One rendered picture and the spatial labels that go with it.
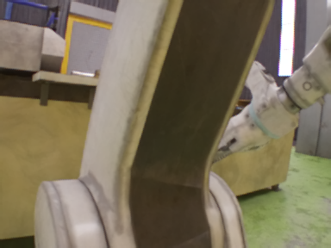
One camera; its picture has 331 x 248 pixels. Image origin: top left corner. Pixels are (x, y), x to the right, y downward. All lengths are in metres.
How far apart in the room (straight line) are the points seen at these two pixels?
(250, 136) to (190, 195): 0.18
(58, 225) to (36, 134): 0.85
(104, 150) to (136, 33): 0.10
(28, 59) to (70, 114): 0.28
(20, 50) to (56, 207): 0.88
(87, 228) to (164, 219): 0.07
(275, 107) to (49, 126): 0.87
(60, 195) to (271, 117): 0.31
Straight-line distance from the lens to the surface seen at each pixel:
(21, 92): 1.01
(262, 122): 0.38
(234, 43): 0.21
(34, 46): 1.04
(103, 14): 12.17
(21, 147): 1.03
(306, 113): 5.94
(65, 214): 0.20
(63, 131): 1.03
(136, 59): 0.17
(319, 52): 0.36
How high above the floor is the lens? 0.71
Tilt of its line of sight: 4 degrees down
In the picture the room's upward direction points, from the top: 6 degrees clockwise
